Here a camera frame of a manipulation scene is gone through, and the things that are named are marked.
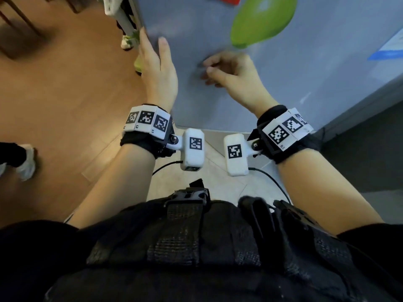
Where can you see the person's black shirt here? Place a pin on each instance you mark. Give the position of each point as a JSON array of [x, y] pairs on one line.
[[25, 257]]

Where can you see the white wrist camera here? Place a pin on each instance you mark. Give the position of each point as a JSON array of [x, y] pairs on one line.
[[193, 160], [234, 168]]

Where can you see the green balloon shaped sticker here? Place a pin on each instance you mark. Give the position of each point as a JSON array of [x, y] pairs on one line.
[[261, 21]]

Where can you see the wristband with marker tags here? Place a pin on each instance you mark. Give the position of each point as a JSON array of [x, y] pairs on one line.
[[146, 117], [286, 132]]

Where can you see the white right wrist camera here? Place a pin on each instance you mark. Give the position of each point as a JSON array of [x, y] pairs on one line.
[[234, 168]]

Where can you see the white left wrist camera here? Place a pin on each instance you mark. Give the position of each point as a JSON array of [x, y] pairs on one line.
[[193, 160]]

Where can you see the blue and white sticker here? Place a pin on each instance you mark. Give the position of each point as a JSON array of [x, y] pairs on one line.
[[390, 47]]

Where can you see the person's left forearm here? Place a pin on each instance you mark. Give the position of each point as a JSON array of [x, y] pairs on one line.
[[116, 188]]

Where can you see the person's left hand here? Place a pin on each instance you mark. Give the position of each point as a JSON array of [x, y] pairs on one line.
[[160, 84]]

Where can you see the black chest harness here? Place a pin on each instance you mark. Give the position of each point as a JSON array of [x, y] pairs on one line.
[[189, 235]]

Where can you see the grey fridge door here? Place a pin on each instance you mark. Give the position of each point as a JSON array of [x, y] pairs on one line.
[[283, 84]]

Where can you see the person's right forearm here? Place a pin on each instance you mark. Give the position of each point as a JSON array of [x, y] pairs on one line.
[[321, 194]]

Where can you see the right wristband with marker tags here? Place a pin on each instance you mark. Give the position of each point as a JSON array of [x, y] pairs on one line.
[[286, 132]]

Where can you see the person's right hand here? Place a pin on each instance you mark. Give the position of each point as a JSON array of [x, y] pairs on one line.
[[242, 78]]

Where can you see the left wristband with marker tags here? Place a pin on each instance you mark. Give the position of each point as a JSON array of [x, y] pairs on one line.
[[146, 117]]

